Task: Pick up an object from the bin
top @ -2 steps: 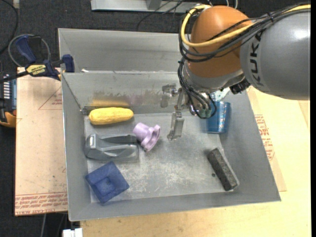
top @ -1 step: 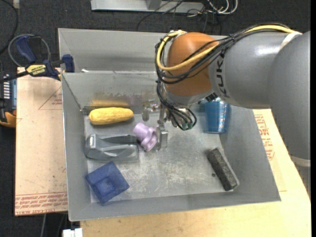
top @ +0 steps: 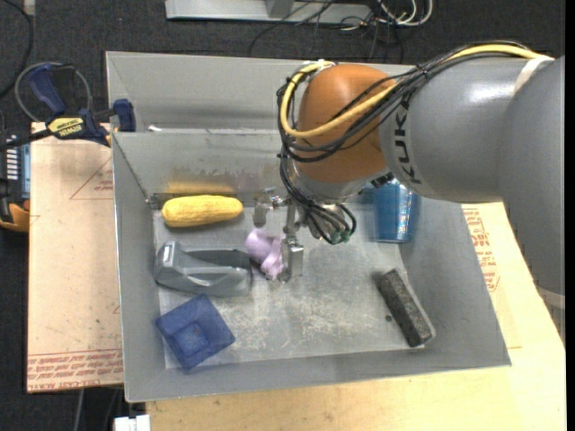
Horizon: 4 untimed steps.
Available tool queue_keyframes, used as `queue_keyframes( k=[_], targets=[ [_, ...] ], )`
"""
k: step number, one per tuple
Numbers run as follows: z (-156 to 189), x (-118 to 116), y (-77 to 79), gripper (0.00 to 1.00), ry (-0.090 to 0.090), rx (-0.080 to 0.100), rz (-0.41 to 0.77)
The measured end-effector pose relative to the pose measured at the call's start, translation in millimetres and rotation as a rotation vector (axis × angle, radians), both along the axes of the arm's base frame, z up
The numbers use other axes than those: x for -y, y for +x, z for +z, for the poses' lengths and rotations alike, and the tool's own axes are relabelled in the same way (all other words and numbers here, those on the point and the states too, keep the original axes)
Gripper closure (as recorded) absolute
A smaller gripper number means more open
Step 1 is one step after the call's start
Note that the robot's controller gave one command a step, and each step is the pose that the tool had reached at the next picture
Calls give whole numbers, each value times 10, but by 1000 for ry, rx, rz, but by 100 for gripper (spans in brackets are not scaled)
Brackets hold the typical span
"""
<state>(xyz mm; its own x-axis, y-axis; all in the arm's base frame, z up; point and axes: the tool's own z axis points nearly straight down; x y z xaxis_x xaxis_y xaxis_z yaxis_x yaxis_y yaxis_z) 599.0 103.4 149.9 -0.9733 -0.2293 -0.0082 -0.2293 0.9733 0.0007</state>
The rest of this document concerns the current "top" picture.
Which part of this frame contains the brown cardboard board, red print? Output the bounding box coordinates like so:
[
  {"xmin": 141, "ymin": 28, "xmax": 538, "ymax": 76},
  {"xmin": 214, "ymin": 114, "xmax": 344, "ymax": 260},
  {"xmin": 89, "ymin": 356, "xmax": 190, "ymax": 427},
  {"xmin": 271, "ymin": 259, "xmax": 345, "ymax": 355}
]
[{"xmin": 26, "ymin": 122, "xmax": 525, "ymax": 394}]

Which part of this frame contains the yellow toy corn cob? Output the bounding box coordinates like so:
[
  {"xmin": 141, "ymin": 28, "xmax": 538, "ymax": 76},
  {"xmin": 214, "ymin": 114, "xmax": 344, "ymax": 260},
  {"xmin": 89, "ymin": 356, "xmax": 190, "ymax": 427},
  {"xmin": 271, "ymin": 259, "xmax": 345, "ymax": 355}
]
[{"xmin": 161, "ymin": 194, "xmax": 244, "ymax": 229}]

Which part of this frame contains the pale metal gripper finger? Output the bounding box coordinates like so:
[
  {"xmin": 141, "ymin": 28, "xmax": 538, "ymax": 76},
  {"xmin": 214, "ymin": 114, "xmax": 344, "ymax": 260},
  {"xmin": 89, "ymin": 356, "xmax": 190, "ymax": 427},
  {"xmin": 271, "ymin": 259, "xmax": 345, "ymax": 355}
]
[
  {"xmin": 284, "ymin": 242, "xmax": 305, "ymax": 283},
  {"xmin": 252, "ymin": 200, "xmax": 271, "ymax": 229}
]

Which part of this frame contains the blue cup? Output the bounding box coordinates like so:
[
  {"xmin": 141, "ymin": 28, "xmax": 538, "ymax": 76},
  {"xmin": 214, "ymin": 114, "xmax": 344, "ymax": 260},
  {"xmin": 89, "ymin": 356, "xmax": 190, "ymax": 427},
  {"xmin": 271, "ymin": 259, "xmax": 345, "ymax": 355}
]
[{"xmin": 370, "ymin": 181, "xmax": 418, "ymax": 244}]

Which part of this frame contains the grey stapler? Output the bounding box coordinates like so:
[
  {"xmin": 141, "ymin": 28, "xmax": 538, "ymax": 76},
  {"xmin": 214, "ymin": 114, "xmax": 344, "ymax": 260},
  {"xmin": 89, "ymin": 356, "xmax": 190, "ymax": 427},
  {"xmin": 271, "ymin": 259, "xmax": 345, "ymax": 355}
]
[{"xmin": 153, "ymin": 240, "xmax": 254, "ymax": 298}]

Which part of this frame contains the grey metal bin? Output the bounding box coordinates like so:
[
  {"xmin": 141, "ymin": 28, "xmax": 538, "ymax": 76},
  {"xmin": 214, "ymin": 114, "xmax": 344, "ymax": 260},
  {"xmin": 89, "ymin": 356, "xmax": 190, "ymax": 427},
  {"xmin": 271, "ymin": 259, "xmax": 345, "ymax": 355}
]
[{"xmin": 105, "ymin": 50, "xmax": 512, "ymax": 403}]

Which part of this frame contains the dark green flat block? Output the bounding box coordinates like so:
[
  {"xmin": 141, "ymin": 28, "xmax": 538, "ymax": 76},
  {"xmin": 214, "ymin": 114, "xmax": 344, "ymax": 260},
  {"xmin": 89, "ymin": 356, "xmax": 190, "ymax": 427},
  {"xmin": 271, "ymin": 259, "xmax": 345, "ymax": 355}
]
[{"xmin": 375, "ymin": 268, "xmax": 435, "ymax": 348}]

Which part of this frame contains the blue square bowl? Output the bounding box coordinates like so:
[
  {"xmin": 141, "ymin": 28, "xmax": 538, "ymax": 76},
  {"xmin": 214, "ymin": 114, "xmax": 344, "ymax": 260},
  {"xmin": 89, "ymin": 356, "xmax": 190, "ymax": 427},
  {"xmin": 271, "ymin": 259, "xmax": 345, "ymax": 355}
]
[{"xmin": 155, "ymin": 293, "xmax": 237, "ymax": 372}]

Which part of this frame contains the purple soft toy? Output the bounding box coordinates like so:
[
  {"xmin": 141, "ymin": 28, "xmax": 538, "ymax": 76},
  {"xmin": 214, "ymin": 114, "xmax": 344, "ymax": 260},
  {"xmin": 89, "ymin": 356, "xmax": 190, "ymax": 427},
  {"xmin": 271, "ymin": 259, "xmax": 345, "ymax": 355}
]
[{"xmin": 243, "ymin": 227, "xmax": 285, "ymax": 281}]

